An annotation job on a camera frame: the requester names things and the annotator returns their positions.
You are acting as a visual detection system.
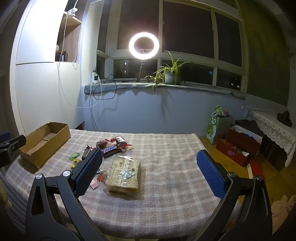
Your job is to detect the black cable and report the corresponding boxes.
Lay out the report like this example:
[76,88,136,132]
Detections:
[93,74,117,100]

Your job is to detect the white cabinet with shelf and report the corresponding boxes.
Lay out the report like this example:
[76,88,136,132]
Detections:
[10,0,85,139]

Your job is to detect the green shopping bag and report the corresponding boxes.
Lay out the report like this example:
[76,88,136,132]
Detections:
[206,105,234,145]

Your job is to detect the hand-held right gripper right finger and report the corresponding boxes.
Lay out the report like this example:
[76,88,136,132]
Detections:
[190,149,273,241]

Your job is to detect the grey windowsill mat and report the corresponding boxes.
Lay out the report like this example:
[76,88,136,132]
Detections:
[84,81,246,100]

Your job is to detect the black snack packet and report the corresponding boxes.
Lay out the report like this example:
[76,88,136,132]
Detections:
[82,145,92,161]

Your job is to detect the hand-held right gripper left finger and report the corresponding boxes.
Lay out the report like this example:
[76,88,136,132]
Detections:
[25,148,109,241]

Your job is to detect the red cardboard box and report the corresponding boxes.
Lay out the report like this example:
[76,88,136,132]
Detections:
[215,125,263,168]

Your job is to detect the plaid tablecloth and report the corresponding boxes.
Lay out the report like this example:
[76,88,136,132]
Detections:
[4,129,223,239]

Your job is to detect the brown chocolate bar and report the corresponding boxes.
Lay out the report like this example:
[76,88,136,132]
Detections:
[102,145,123,159]

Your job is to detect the table with lace cloth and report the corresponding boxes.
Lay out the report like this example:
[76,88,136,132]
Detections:
[241,94,296,168]

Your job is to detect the ring light stand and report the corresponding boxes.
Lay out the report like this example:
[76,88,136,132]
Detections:
[136,58,146,83]

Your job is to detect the small red snack packet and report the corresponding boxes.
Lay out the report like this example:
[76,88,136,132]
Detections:
[96,170,108,184]

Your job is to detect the dark ornament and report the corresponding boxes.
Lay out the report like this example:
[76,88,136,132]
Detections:
[277,109,293,128]

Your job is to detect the window frame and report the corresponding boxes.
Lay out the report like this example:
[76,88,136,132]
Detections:
[97,0,246,93]

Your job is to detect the potted spider plant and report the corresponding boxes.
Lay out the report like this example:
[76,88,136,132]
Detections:
[144,50,193,93]

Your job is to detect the white crumpled cloth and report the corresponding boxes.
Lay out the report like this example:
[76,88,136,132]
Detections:
[270,194,296,232]

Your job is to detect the long white cable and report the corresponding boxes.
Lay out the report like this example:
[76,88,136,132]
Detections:
[57,11,102,108]

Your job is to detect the clear sandwich packet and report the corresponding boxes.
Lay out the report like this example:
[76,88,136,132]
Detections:
[104,156,144,199]

